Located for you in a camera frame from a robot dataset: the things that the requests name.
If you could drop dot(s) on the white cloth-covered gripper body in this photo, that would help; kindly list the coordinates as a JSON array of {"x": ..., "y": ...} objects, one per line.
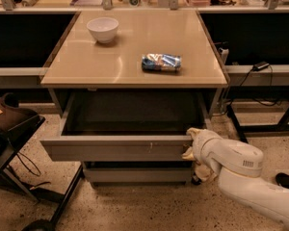
[{"x": 204, "y": 148}]

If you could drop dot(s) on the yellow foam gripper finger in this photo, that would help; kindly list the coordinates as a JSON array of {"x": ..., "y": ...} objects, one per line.
[{"x": 188, "y": 155}]

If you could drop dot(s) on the grey top drawer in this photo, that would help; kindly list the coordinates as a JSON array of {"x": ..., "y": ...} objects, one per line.
[{"x": 127, "y": 125}]

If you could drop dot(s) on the grey drawer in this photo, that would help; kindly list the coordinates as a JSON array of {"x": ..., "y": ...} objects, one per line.
[
  {"x": 137, "y": 172},
  {"x": 127, "y": 125}
]

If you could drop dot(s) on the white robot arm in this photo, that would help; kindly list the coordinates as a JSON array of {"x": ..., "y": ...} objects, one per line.
[{"x": 238, "y": 166}]

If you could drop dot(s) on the grey drawer cabinet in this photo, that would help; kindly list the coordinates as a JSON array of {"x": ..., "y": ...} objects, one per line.
[{"x": 83, "y": 64}]

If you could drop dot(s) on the grey bottom drawer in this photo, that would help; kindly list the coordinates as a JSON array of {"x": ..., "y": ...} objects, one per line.
[{"x": 137, "y": 172}]

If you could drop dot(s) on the crumpled beige cloth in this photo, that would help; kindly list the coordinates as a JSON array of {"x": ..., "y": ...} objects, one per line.
[{"x": 204, "y": 174}]

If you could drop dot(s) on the blue foil snack bag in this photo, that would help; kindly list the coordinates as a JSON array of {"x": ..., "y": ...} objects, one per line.
[{"x": 161, "y": 62}]

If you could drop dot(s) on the black power adapter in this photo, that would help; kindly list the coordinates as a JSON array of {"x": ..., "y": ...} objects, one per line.
[{"x": 260, "y": 66}]

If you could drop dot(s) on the black sneaker bottom right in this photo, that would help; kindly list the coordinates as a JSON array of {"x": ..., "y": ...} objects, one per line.
[{"x": 282, "y": 180}]

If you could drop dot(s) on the white ceramic bowl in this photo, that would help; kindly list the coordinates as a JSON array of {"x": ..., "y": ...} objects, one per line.
[{"x": 103, "y": 29}]

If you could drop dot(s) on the black rolling cart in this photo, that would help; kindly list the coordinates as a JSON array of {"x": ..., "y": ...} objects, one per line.
[{"x": 17, "y": 126}]

